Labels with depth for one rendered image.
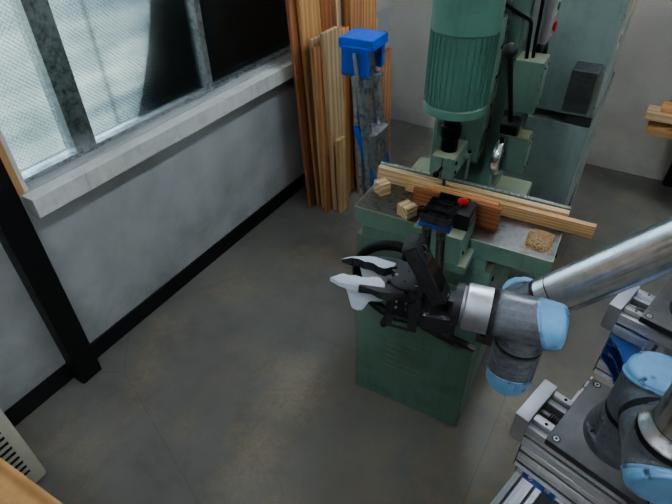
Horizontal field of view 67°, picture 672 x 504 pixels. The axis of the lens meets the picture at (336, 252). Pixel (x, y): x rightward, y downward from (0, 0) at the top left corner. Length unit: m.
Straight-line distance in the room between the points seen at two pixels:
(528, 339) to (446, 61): 0.81
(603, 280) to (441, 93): 0.72
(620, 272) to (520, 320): 0.18
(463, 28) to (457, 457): 1.47
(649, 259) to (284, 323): 1.85
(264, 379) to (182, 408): 0.35
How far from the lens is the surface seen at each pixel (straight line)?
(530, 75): 1.63
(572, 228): 1.60
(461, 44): 1.38
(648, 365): 1.10
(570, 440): 1.22
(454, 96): 1.42
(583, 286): 0.91
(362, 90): 2.29
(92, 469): 2.23
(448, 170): 1.55
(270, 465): 2.05
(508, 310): 0.80
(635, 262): 0.89
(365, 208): 1.59
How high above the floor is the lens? 1.79
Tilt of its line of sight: 39 degrees down
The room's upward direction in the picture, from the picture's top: 1 degrees counter-clockwise
